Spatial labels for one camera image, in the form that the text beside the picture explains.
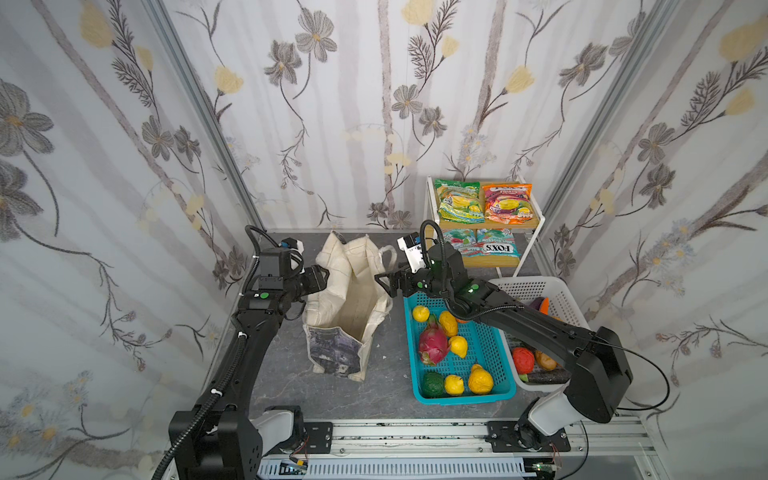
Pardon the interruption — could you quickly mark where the dark cucumber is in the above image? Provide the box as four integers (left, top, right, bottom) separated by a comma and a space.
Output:
518, 369, 571, 385

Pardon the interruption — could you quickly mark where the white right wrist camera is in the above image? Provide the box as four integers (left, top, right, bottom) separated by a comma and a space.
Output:
397, 233, 426, 273

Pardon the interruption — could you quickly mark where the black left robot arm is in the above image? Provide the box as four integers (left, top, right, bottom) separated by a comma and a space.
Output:
153, 225, 330, 479

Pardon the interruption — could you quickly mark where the white plastic basket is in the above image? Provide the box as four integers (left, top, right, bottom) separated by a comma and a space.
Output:
484, 275, 614, 394

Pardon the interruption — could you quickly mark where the yellow pear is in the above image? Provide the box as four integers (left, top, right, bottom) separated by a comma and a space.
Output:
468, 364, 495, 395

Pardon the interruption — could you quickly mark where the cream canvas tote bag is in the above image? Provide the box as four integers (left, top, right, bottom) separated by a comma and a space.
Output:
303, 232, 397, 382

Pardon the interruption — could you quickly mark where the teal plastic basket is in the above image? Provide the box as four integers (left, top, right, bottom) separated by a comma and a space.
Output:
403, 281, 518, 407

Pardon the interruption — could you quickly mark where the orange candy bag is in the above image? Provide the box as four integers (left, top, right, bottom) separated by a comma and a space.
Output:
482, 183, 535, 225

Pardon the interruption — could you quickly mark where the green avocado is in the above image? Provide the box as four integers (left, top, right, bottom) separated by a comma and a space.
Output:
420, 371, 445, 398

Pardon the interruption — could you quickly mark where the yellow lemon front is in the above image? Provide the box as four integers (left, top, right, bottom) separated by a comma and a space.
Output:
443, 375, 465, 397

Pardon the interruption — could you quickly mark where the small yellow lemon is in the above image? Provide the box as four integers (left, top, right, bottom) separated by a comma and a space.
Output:
411, 305, 431, 323

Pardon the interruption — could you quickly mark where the pink dragon fruit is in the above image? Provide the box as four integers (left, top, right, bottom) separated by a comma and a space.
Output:
418, 319, 449, 367

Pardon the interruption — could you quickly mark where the brown potato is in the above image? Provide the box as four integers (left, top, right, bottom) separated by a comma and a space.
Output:
534, 350, 559, 371

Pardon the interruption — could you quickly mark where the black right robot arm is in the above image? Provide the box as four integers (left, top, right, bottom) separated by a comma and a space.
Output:
374, 220, 633, 448

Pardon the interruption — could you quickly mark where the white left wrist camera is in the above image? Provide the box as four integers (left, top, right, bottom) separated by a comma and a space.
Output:
280, 237, 304, 253

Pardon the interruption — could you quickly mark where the yellow bumpy fruit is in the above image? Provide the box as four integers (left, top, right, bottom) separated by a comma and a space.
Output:
438, 311, 459, 338

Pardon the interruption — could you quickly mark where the teal Fox's candy bag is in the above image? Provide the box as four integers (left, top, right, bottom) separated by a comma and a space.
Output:
476, 229, 520, 258

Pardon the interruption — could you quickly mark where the aluminium rail frame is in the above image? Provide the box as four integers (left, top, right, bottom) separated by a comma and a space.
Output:
161, 413, 667, 480

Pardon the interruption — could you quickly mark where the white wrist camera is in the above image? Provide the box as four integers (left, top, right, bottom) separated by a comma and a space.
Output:
280, 237, 304, 253
397, 233, 426, 273

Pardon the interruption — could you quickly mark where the orange carrot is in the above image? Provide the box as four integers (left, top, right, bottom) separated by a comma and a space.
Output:
539, 298, 550, 315

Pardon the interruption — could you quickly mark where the red green candy bag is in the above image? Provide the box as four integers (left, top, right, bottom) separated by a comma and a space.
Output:
443, 229, 482, 257

